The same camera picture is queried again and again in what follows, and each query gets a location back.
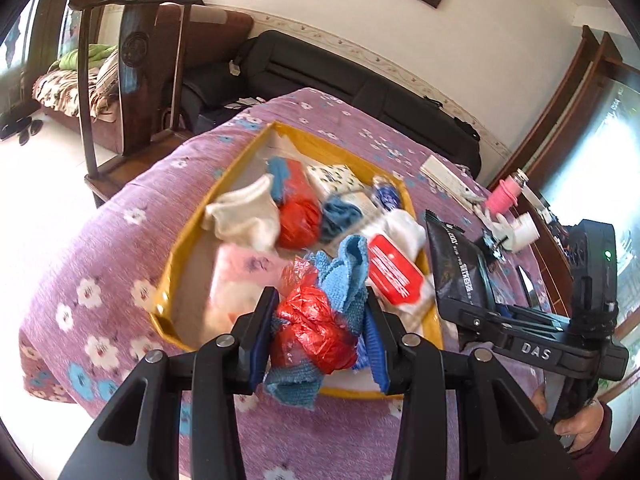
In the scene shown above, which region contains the white plastic bag pack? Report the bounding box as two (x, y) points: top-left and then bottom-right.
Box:
(360, 209), (426, 262)

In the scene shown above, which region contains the beige tissue pack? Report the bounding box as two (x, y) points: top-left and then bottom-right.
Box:
(342, 192), (384, 226)

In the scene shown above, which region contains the blue cloth with red bag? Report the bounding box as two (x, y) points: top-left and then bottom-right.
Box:
(264, 235), (369, 410)

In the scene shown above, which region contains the blue Vinda tissue pack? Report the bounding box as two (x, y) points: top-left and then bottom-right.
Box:
(372, 176), (402, 211)

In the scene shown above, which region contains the white folded paper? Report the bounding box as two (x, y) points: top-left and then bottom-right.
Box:
(420, 155), (486, 212)

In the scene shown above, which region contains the black sofa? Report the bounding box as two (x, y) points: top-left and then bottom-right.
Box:
(181, 30), (482, 177)

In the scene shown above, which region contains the blue red sponge pack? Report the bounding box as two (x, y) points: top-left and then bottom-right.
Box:
(267, 156), (318, 206)

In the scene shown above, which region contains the blue fluffy towel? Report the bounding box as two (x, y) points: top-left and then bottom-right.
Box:
(319, 197), (363, 244)

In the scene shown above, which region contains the dark wooden chair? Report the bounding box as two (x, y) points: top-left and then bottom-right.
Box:
(68, 0), (204, 207)

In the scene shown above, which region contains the brown armchair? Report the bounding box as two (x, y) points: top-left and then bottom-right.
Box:
(150, 3), (254, 75)

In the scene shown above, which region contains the red label white pack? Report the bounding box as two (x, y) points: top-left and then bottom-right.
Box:
(368, 234), (434, 336)

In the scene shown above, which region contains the red plastic bag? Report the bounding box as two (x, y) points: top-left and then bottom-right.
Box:
(278, 200), (321, 250)

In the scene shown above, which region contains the pink white pack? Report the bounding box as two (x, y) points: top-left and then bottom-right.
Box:
(203, 243), (288, 337)

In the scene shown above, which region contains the yellow-rimmed white tray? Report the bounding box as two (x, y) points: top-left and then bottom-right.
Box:
(151, 122), (442, 399)

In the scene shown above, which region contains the lemon print tissue pack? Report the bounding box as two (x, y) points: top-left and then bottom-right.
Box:
(306, 165), (364, 200)

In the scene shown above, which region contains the pink knit-sleeved bottle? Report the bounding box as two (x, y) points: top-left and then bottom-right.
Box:
(485, 169), (528, 216)

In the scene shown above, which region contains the black foil pouch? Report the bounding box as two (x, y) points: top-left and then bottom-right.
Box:
(424, 210), (497, 332)

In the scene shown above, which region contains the person's right hand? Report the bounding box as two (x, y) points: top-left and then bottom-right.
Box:
(553, 400), (605, 453)

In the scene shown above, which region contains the purple floral bedspread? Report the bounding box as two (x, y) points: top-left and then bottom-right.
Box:
(18, 86), (557, 480)

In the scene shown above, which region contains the white cloth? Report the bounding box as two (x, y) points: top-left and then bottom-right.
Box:
(202, 174), (280, 252)

